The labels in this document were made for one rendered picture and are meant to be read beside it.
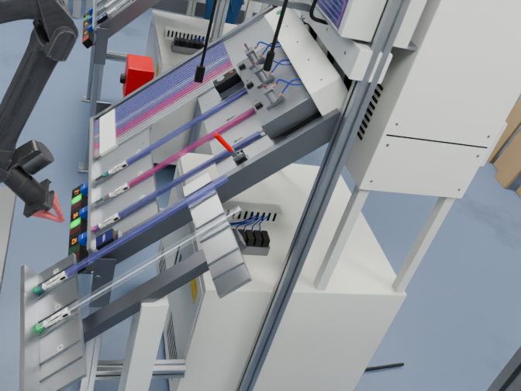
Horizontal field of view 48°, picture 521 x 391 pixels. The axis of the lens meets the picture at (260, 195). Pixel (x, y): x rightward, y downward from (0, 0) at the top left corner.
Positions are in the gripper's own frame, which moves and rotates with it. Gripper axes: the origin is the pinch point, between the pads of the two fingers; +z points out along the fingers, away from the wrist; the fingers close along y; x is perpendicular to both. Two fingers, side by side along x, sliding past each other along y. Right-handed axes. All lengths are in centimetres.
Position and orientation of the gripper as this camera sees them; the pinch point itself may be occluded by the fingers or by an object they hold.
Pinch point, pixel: (60, 219)
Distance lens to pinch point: 157.3
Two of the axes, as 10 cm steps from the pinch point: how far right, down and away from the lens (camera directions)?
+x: -8.7, 4.8, 1.4
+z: 4.5, 6.4, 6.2
